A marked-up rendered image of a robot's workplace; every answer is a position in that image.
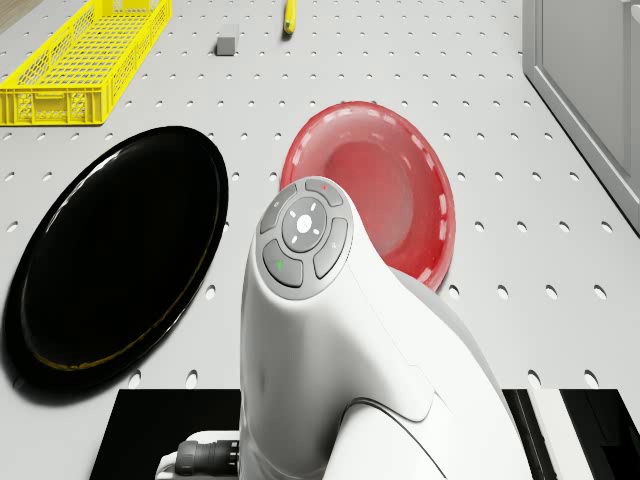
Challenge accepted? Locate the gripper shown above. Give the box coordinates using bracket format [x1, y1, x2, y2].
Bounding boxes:
[155, 428, 243, 480]

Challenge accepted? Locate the white cabinet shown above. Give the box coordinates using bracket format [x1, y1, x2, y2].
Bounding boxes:
[521, 0, 640, 237]

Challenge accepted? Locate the black plate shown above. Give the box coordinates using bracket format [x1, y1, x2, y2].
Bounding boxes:
[2, 125, 230, 394]

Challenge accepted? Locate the banana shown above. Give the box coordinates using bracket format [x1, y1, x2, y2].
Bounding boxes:
[282, 0, 299, 37]

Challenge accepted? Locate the yellow basket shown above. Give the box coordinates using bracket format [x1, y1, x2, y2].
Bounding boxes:
[0, 0, 174, 127]

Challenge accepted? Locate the black stove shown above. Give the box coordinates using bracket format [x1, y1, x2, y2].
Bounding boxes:
[89, 388, 640, 480]

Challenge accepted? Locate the red plate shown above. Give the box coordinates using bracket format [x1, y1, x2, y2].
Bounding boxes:
[279, 101, 457, 293]

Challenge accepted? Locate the grey cube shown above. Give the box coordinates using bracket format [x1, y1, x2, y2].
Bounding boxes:
[215, 23, 241, 57]

